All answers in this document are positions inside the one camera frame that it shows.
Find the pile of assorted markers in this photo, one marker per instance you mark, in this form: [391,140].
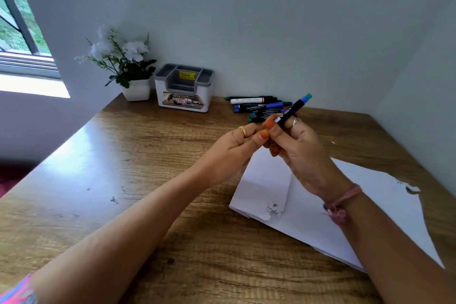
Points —
[254,105]

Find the black teal-capped marker pen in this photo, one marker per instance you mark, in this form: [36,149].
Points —
[293,110]

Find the torn white paper sheet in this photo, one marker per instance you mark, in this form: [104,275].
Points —
[260,186]
[377,214]

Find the person's right thumb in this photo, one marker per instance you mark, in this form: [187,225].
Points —
[275,131]

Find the pink fabric wristband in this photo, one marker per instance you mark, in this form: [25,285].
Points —
[338,205]

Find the person's right forearm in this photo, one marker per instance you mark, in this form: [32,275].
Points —
[392,250]

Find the person's left thumb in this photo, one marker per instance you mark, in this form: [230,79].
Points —
[253,143]

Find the window with dark frame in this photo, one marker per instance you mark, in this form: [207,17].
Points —
[19,26]

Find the person's right hand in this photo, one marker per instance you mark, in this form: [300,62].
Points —
[306,161]

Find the white grey desk organizer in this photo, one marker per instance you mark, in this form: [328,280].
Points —
[183,93]

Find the white flower pot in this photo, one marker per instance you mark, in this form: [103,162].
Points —
[137,90]

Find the person's left hand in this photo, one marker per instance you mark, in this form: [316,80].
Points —
[228,154]

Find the white artificial flowers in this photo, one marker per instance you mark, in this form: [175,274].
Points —
[123,58]

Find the person's left forearm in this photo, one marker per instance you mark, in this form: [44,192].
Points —
[124,229]

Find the colourful patterned sleeve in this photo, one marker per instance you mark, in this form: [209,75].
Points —
[16,293]

